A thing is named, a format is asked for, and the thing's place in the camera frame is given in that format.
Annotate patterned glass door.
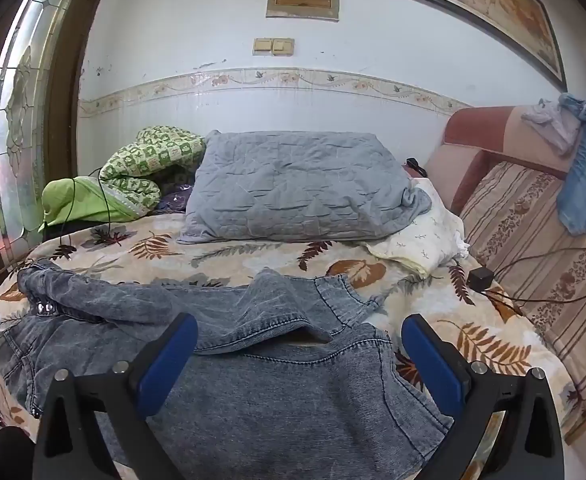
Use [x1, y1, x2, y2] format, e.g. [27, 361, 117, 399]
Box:
[0, 0, 81, 256]

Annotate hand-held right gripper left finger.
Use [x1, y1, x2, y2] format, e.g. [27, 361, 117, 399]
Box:
[33, 312, 199, 480]

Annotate plain green cloth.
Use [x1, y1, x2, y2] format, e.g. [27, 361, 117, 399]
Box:
[38, 176, 146, 233]

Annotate pale lavender garment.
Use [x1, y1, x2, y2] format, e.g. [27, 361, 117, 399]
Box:
[520, 100, 584, 156]

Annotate pink padded headboard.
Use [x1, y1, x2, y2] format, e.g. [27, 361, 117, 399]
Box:
[423, 105, 574, 216]

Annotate grey quilted pillow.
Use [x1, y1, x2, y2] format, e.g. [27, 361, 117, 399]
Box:
[177, 130, 433, 245]

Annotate blue garment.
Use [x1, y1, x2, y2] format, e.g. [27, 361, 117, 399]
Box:
[556, 92, 586, 237]

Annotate wooden bed frame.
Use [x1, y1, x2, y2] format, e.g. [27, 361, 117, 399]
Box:
[566, 410, 586, 447]

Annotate black adapter cable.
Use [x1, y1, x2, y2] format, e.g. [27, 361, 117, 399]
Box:
[483, 247, 586, 306]

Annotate grey-blue denim pants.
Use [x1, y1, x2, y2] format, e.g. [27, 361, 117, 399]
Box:
[0, 259, 456, 480]

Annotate black power adapter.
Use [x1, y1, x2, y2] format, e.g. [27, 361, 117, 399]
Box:
[468, 267, 495, 292]

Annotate white floral pillow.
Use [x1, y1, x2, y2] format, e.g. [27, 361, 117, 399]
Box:
[358, 177, 470, 278]

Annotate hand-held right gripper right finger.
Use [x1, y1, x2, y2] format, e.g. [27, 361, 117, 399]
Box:
[401, 314, 566, 480]

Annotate green patterned quilt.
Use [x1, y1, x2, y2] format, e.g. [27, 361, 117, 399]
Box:
[98, 126, 208, 213]

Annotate thin black cable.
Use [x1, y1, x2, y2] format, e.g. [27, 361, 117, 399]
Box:
[55, 172, 114, 246]

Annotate leaf print blanket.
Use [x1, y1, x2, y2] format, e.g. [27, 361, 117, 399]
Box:
[0, 210, 581, 480]

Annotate striped floral cushion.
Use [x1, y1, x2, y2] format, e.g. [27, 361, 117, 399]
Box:
[460, 160, 586, 413]

